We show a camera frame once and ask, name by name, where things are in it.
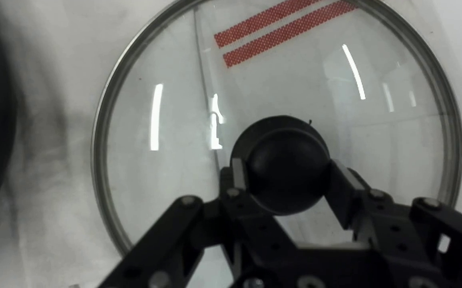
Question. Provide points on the glass lid with black knob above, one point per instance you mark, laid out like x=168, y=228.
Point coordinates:
x=264, y=95

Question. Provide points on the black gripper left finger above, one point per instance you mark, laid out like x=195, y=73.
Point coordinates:
x=168, y=255

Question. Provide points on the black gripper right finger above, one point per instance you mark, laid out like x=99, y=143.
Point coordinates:
x=416, y=246

